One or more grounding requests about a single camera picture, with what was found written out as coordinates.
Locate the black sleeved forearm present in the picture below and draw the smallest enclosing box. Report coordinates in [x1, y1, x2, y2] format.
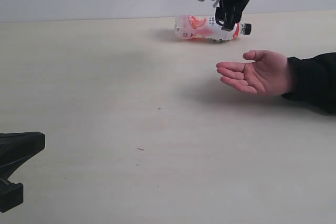
[282, 52, 335, 114]

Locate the person's open hand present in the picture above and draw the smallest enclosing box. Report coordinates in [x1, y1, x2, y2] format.
[216, 50, 295, 97]

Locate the pink white drink bottle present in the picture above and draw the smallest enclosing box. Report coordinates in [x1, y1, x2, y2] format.
[174, 15, 252, 41]

